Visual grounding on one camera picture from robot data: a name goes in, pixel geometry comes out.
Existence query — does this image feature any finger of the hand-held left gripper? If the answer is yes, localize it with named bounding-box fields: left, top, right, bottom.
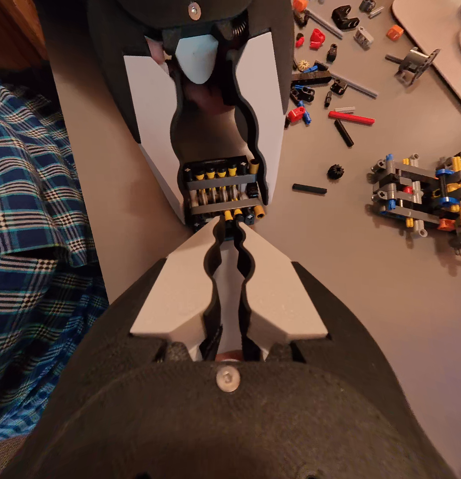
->
left=234, top=31, right=286, bottom=206
left=123, top=55, right=188, bottom=226

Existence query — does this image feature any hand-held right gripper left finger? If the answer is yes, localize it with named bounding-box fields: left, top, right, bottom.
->
left=129, top=216, right=224, bottom=362

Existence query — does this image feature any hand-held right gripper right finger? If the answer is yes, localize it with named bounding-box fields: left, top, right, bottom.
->
left=236, top=222, right=329, bottom=363

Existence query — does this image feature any toy brick engine assembly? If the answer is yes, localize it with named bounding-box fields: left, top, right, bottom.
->
left=182, top=154, right=267, bottom=240

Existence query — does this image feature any person's left hand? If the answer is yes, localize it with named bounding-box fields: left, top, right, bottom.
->
left=150, top=39, right=169, bottom=66

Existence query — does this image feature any long black toy beam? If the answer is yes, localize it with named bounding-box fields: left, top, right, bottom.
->
left=290, top=70, right=333, bottom=85

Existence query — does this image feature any pile of small toy bricks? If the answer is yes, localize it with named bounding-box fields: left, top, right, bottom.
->
left=285, top=0, right=385, bottom=126

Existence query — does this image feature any thick black toy axle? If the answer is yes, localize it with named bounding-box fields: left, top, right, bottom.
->
left=333, top=119, right=355, bottom=147

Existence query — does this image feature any red toy axle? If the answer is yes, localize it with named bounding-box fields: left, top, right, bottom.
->
left=327, top=110, right=376, bottom=125

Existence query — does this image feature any long grey toy axle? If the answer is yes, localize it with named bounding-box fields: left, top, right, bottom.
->
left=306, top=8, right=344, bottom=40
left=331, top=76, right=378, bottom=99

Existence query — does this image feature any black angled toy connector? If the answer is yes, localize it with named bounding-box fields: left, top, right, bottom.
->
left=331, top=5, right=361, bottom=32

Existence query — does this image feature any light grey toy block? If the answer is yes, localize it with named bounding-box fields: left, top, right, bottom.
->
left=353, top=27, right=375, bottom=49

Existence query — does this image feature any brown wooden furniture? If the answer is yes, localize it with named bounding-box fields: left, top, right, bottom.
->
left=0, top=0, right=48, bottom=72

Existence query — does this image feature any person's plaid shirt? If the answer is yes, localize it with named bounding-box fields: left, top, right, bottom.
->
left=0, top=75, right=109, bottom=442

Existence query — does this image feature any dark grey toy differential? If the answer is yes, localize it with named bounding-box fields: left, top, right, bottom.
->
left=384, top=47, right=442, bottom=86

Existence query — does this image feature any toy brick chassis assembly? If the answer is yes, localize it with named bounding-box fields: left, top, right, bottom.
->
left=370, top=151, right=461, bottom=259

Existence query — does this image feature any beige tray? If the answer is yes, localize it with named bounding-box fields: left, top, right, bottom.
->
left=391, top=0, right=461, bottom=114

